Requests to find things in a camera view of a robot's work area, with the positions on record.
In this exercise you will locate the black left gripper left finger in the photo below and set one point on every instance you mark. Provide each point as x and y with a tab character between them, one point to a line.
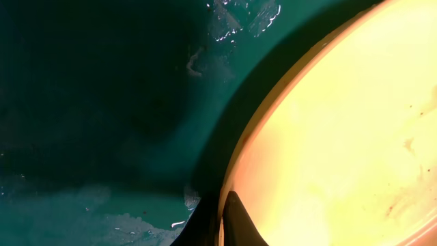
203	226

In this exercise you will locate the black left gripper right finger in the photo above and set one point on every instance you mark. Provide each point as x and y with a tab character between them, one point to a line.
239	229

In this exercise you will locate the yellow plate with sauce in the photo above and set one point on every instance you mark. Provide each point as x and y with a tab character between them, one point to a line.
342	151

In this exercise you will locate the teal plastic tray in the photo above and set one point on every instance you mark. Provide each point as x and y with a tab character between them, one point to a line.
118	116

